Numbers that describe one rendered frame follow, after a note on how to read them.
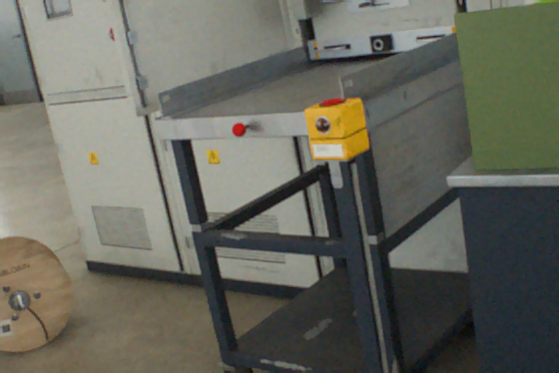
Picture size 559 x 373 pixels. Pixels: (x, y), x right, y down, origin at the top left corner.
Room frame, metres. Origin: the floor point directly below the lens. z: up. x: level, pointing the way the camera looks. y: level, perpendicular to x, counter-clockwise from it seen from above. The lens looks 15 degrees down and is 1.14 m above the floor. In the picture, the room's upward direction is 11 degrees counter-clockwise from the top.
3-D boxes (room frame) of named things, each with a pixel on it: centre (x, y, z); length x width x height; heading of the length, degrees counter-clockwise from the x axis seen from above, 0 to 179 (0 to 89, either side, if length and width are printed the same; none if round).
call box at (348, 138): (1.41, -0.13, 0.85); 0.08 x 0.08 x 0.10; 50
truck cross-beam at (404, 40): (2.33, -0.41, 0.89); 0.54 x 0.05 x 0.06; 50
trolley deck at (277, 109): (2.06, -0.18, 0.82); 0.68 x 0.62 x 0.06; 140
